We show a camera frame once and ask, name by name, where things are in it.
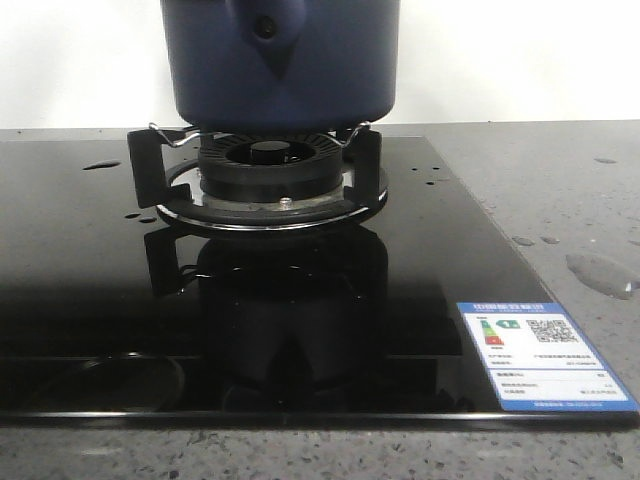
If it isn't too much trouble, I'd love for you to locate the black pan support grate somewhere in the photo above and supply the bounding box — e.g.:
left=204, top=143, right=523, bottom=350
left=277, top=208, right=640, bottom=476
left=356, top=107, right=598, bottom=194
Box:
left=127, top=123, right=388, bottom=231

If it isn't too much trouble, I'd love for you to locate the dark blue cooking pot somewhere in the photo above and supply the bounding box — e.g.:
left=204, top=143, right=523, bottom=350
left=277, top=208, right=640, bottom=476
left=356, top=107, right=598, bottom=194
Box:
left=160, top=0, right=400, bottom=133

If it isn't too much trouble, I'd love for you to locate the blue energy label sticker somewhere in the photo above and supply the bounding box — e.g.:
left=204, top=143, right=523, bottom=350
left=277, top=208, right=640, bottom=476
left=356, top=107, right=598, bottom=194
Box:
left=457, top=302, right=639, bottom=413

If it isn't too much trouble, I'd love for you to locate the black glass gas cooktop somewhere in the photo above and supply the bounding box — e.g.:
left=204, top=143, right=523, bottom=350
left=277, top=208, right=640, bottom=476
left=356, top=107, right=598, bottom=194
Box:
left=1, top=137, right=639, bottom=430

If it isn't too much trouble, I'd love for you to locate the black gas burner head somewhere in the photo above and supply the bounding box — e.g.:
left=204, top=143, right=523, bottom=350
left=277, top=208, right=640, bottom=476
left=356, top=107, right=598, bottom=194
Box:
left=198, top=134, right=343, bottom=203

